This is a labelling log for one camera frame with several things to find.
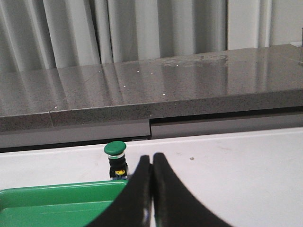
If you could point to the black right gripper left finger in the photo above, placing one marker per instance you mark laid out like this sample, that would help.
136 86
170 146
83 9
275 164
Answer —
132 207

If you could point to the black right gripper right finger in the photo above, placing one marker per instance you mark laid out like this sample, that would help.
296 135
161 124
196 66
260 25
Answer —
174 204

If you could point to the green mushroom push button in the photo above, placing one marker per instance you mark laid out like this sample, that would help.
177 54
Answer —
115 151

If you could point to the green plastic tray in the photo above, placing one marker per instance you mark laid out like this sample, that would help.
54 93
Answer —
63 205

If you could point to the grey granite counter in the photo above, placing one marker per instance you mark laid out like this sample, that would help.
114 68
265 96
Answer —
210 93

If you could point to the white-grey curtain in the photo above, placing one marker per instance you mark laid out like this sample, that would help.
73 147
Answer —
46 34

